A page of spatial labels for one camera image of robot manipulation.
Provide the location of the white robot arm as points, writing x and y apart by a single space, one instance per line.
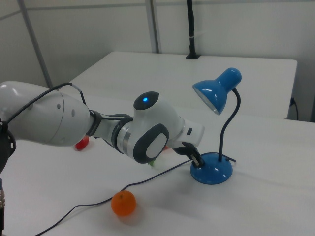
152 123

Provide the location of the grey partition post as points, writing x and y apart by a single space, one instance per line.
154 27
37 46

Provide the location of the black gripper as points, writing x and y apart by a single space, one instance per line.
183 150

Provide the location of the orange toy carrot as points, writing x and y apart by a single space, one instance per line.
152 163

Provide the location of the black clamped pole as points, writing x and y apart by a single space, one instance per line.
191 29

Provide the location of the blue desk lamp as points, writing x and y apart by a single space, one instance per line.
214 94

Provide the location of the orange toy mandarin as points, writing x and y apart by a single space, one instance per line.
123 203

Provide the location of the red toy strawberry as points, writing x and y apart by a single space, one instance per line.
82 145

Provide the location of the white table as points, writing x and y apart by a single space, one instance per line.
172 73

